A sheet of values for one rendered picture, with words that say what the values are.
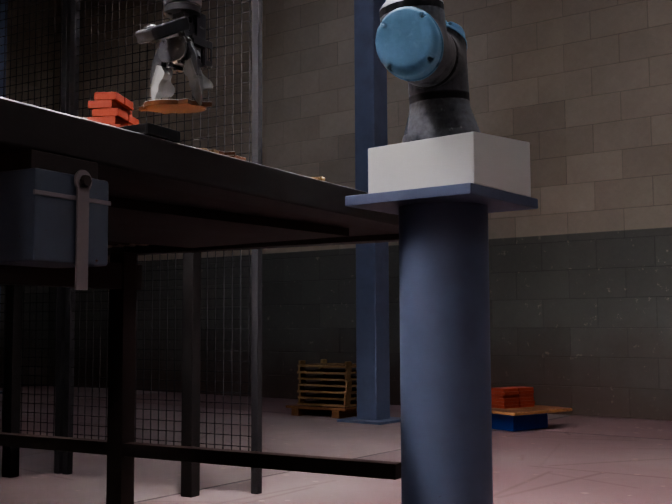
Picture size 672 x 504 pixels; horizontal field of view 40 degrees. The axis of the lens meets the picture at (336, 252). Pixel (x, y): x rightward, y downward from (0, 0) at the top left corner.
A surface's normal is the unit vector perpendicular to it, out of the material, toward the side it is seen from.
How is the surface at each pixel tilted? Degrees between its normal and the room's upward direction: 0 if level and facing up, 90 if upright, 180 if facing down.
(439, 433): 90
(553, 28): 90
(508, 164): 90
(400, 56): 101
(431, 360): 90
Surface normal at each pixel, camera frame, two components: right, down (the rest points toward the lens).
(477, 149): 0.80, -0.05
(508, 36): -0.60, -0.06
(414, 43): -0.36, 0.12
